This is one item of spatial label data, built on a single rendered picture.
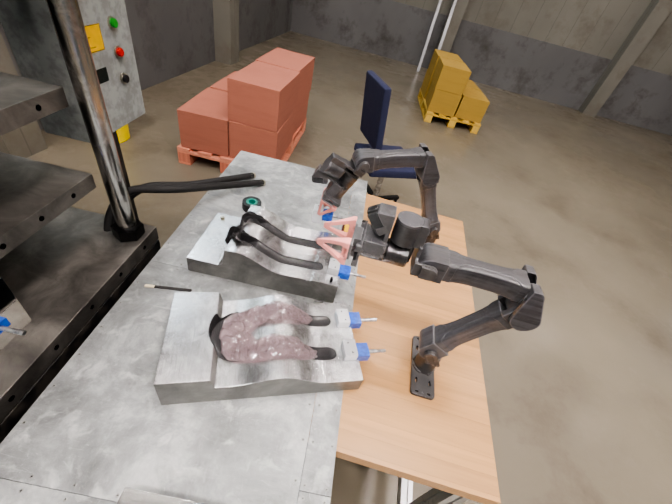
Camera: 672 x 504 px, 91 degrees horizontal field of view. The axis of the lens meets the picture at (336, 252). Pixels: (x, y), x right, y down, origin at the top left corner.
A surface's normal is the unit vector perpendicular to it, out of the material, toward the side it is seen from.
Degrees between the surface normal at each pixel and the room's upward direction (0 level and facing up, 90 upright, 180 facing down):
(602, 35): 90
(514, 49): 90
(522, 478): 0
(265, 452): 0
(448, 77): 90
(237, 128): 90
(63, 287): 0
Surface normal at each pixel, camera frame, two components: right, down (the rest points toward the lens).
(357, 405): 0.19, -0.72
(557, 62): -0.22, 0.63
